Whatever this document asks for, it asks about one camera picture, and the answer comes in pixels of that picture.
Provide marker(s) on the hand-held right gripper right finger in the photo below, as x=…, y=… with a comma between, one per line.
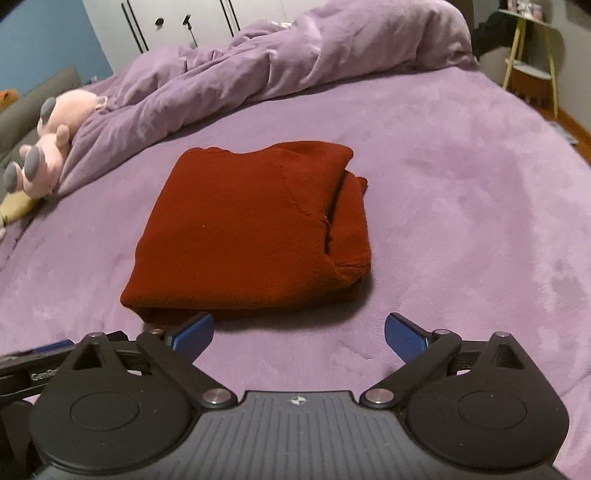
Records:
x=406, y=337

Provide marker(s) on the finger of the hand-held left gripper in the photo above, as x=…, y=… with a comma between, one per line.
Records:
x=57, y=344

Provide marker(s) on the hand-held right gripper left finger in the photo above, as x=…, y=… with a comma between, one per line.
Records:
x=196, y=334

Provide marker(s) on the dark red knit sweater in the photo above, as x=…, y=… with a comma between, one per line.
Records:
x=240, y=221

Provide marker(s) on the purple bed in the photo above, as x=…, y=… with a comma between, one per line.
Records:
x=461, y=207

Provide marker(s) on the yellow plush toy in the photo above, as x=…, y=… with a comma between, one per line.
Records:
x=16, y=207

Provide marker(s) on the pink plush toy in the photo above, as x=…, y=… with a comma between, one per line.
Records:
x=57, y=138

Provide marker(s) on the grey padded headboard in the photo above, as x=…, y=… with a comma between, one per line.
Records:
x=32, y=106

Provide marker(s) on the orange plush toy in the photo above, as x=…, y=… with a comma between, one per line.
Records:
x=7, y=98

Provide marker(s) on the purple duvet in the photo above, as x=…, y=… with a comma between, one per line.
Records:
x=277, y=60

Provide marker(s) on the white wardrobe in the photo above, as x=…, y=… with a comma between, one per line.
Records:
x=203, y=23

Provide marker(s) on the dark cloth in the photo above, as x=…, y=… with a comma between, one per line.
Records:
x=491, y=34

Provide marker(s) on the bedside table with items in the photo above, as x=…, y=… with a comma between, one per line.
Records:
x=551, y=55

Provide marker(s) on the wrapped flower bouquet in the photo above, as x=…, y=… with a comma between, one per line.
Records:
x=526, y=7

